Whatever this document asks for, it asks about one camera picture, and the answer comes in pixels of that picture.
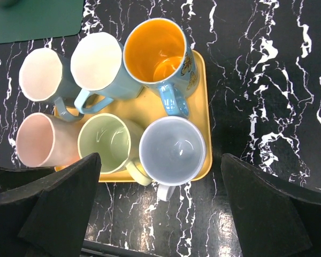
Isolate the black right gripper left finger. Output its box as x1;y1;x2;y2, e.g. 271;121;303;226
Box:
0;153;101;256

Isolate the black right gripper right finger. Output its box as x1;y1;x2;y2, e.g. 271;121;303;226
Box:
221;154;321;256

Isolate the pink mug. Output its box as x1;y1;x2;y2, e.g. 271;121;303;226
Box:
16;112;81;168

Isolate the grey-blue faceted mug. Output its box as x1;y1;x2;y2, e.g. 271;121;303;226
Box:
19;48;84;122

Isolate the light blue faceted mug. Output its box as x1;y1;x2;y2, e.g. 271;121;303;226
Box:
71;32;142;114

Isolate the pale green mug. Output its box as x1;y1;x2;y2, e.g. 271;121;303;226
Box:
78;113;152;186

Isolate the pale blue-grey mug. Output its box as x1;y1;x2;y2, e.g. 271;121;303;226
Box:
139;116;207;201

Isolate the orange-inside blue floral mug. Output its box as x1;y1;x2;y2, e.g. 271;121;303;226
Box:
123;18;200;118

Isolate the yellow plastic tray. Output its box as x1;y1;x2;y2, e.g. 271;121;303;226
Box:
53;50;213;183

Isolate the dark green mat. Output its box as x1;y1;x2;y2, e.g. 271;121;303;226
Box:
0;0;84;43

